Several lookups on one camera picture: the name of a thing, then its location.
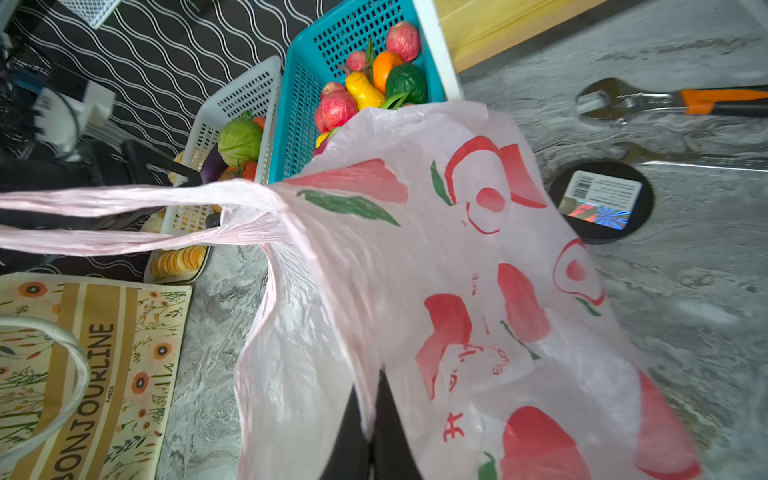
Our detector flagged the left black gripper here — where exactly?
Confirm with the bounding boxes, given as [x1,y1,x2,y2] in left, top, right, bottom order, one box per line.
[0,77,204,229]

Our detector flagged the white wooden two-tier shelf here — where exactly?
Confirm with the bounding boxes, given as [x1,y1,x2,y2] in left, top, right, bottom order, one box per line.
[413,0,604,100]

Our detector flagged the purple eggplant left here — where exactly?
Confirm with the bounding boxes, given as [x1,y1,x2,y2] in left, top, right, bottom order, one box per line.
[200,146,228,184]

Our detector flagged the red apple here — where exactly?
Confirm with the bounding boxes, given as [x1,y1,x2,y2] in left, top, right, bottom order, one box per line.
[315,90,357,133]

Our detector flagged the adjustable wrench orange handle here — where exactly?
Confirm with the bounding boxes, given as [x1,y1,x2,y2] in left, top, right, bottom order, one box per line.
[576,78,767,123]

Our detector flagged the green cabbage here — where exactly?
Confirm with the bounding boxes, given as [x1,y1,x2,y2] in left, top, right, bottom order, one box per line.
[217,113,263,168]

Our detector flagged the pink plastic grocery bag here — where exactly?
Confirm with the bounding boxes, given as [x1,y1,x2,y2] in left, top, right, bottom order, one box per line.
[1,101,701,479]

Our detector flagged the white plastic vegetable basket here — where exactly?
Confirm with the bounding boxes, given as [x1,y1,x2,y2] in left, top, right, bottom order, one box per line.
[160,55,283,236]

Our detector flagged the striped long bread front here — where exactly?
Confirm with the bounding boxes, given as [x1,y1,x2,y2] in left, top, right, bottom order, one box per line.
[149,246,208,282]

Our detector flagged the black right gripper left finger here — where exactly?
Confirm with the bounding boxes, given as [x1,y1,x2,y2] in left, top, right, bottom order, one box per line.
[320,388,371,480]

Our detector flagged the orange fruit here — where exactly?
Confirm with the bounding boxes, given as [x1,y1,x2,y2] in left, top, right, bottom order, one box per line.
[372,51,403,93]

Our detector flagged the black tape measure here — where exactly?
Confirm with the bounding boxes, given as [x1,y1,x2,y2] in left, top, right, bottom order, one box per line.
[548,160,655,244]

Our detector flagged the white wire wall basket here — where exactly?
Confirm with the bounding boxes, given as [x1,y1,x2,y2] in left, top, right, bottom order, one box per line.
[59,0,121,29]

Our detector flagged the cream canvas tote bag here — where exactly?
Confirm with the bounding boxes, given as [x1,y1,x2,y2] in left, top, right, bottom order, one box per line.
[1,273,192,479]

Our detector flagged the green round fruit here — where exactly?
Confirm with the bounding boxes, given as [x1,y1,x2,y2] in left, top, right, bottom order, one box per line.
[385,63,429,104]

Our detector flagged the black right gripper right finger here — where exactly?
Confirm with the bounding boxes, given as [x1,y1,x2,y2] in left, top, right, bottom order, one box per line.
[371,371,423,480]

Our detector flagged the teal plastic fruit basket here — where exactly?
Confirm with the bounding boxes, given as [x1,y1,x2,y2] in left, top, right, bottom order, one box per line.
[267,0,420,184]

